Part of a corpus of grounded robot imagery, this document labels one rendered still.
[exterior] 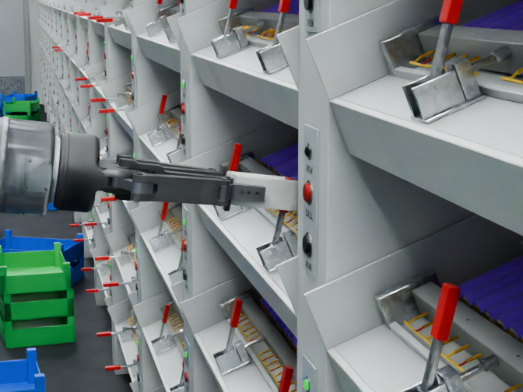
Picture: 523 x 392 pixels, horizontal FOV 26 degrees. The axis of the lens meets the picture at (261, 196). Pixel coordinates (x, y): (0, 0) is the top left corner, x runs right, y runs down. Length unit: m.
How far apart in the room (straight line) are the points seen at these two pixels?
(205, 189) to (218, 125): 0.50
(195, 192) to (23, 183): 0.16
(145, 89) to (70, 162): 1.20
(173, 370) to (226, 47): 0.84
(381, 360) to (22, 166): 0.39
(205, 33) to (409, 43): 0.72
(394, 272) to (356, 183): 0.08
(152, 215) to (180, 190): 1.23
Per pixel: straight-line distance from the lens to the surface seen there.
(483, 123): 0.64
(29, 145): 1.06
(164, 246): 2.11
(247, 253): 1.22
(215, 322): 1.62
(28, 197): 1.06
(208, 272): 1.60
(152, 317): 2.33
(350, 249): 0.89
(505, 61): 0.73
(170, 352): 2.14
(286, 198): 1.12
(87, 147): 1.07
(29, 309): 3.35
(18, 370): 2.58
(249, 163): 1.51
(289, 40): 0.95
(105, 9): 2.94
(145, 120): 2.25
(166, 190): 1.05
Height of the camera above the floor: 1.01
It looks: 10 degrees down
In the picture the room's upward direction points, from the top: straight up
